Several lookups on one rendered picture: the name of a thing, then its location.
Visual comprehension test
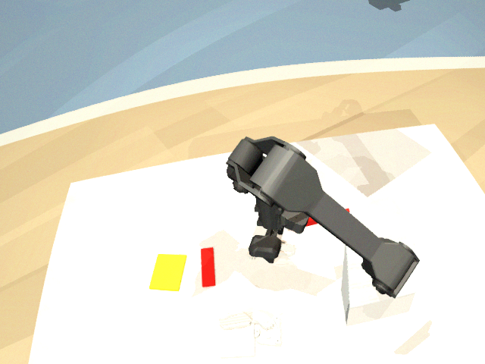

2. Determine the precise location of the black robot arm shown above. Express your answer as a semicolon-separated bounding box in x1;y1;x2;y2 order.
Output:
226;136;420;299

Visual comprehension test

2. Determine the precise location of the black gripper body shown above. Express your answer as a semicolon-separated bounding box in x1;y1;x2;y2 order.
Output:
249;202;284;259

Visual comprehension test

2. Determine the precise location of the yellow flat rectangular plate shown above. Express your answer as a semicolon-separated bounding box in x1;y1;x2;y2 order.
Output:
149;254;186;291

